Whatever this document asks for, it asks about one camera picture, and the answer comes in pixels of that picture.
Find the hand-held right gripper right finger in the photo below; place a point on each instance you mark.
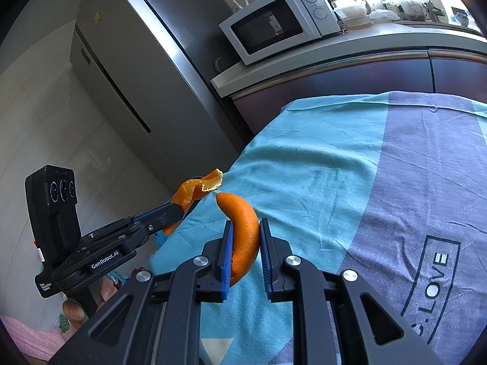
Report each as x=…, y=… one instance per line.
x=266, y=262

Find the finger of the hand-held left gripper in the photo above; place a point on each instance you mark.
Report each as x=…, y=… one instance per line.
x=163, y=213
x=167, y=226

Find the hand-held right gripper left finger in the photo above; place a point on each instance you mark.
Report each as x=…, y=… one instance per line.
x=227, y=262

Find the thin orange peel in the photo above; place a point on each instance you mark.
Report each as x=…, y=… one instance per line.
x=186, y=194

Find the curved orange peel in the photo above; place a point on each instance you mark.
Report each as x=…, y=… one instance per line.
x=245, y=232

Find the person's left forearm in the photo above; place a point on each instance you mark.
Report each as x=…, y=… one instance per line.
x=30, y=338

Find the person's left hand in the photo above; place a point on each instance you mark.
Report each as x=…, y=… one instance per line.
x=74, y=313

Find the teal and purple tablecloth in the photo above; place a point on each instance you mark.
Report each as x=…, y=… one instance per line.
x=323, y=159

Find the grey steel refrigerator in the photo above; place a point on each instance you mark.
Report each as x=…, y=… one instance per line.
x=125, y=45

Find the dark brown base cabinet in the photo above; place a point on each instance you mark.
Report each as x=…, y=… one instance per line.
x=342, y=80

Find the white microwave oven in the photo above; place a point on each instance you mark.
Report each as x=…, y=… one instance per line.
x=262, y=26

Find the white figurine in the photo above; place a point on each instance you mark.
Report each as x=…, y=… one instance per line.
x=240, y=3

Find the beige kitchen countertop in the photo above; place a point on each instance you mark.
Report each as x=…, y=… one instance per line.
x=342, y=45

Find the clear plastic food container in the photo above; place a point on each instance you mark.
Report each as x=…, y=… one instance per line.
x=354, y=17

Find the white plastic bag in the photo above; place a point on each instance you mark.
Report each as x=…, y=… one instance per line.
x=384, y=15

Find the glass jar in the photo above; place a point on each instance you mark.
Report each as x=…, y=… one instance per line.
x=386, y=2

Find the clear bag with dark contents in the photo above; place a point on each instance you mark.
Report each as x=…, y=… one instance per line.
x=413, y=7

